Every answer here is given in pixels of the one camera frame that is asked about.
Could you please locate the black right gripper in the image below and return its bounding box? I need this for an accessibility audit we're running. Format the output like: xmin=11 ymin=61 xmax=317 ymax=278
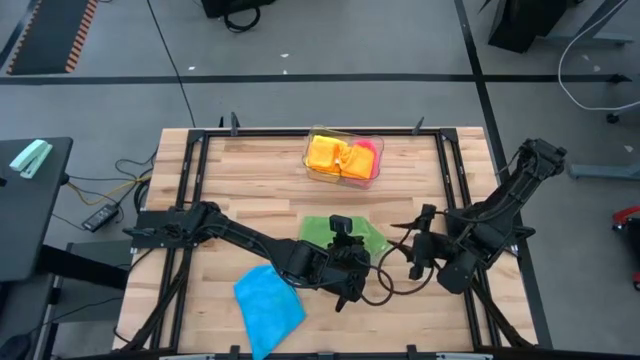
xmin=387 ymin=203 xmax=442 ymax=281

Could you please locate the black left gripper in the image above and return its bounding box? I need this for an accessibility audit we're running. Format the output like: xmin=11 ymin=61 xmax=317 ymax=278
xmin=324 ymin=214 xmax=375 ymax=314

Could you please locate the green microfiber towel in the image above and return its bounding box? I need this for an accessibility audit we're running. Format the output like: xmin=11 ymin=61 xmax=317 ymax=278
xmin=298 ymin=214 xmax=395 ymax=262

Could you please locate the orange microfiber towel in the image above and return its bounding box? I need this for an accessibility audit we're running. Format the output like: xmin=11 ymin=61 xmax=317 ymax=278
xmin=339 ymin=144 xmax=376 ymax=180
xmin=306 ymin=134 xmax=350 ymax=176

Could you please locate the pink microfiber towel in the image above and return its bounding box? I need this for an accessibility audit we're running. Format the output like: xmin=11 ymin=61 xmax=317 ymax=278
xmin=354 ymin=138 xmax=381 ymax=189

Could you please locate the clear plastic bin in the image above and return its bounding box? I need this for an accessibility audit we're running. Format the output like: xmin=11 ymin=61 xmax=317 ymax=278
xmin=301 ymin=124 xmax=385 ymax=191

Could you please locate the blue microfiber towel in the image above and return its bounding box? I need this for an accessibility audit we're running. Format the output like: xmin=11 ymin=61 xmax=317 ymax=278
xmin=233 ymin=264 xmax=307 ymax=360

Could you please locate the grey desk foot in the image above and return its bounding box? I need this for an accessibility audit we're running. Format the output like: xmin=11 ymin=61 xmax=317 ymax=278
xmin=568 ymin=162 xmax=640 ymax=181

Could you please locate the red cart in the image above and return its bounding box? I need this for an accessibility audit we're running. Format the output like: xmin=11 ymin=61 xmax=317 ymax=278
xmin=611 ymin=204 xmax=640 ymax=292

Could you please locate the black cabinet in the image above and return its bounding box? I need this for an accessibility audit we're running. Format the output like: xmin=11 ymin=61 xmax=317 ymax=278
xmin=487 ymin=0 xmax=574 ymax=55

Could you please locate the black power adapter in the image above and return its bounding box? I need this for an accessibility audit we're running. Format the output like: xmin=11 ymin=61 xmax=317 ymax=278
xmin=81 ymin=202 xmax=121 ymax=233

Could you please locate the black desk crossbeam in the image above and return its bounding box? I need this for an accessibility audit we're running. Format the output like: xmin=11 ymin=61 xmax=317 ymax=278
xmin=38 ymin=243 xmax=130 ymax=290

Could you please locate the grey desk leg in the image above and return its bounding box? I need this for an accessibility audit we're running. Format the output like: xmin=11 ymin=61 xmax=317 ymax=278
xmin=547 ymin=0 xmax=640 ymax=47

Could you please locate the black equipment box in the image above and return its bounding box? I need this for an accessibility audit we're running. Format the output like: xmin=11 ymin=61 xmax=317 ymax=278
xmin=201 ymin=0 xmax=278 ymax=20

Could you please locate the black side table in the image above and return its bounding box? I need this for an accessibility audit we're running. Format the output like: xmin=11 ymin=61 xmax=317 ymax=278
xmin=0 ymin=137 xmax=74 ymax=284

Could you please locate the mint green stapler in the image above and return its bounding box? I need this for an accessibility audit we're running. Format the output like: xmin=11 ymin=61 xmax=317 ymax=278
xmin=9 ymin=139 xmax=54 ymax=180

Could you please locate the black mat with orange edge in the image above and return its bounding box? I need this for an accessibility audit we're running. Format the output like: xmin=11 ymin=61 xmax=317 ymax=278
xmin=7 ymin=0 xmax=100 ymax=76

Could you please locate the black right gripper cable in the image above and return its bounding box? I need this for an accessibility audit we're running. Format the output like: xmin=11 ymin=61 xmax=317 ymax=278
xmin=375 ymin=227 xmax=436 ymax=297

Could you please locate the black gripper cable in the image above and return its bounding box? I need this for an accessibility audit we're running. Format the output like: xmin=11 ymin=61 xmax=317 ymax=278
xmin=375 ymin=227 xmax=436 ymax=297
xmin=358 ymin=264 xmax=396 ymax=308

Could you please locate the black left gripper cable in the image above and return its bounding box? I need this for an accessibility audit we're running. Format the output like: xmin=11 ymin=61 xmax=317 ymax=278
xmin=358 ymin=264 xmax=396 ymax=308

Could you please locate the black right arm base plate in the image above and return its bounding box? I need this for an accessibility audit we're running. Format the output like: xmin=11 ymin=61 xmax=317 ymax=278
xmin=444 ymin=207 xmax=536 ymax=247

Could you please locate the black aluminium table frame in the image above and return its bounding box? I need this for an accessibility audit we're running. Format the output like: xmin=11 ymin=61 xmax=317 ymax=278
xmin=119 ymin=127 xmax=539 ymax=360

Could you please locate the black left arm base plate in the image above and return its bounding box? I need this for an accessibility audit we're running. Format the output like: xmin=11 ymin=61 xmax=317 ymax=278
xmin=123 ymin=207 xmax=204 ymax=250

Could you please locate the white floor cable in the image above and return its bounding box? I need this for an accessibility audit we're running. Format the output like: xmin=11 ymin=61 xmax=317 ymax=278
xmin=556 ymin=0 xmax=640 ymax=112

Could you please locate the yellow cable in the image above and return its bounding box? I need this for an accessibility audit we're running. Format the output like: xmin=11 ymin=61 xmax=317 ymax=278
xmin=67 ymin=175 xmax=152 ymax=207

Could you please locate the coiled black cable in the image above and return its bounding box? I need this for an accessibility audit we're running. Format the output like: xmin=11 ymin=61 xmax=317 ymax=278
xmin=222 ymin=5 xmax=262 ymax=34

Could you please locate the thin black floor cable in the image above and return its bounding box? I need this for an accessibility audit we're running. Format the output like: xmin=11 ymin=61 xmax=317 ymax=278
xmin=146 ymin=0 xmax=197 ymax=129

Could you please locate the black power cable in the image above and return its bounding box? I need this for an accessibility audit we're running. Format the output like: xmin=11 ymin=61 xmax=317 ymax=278
xmin=52 ymin=148 xmax=160 ymax=231

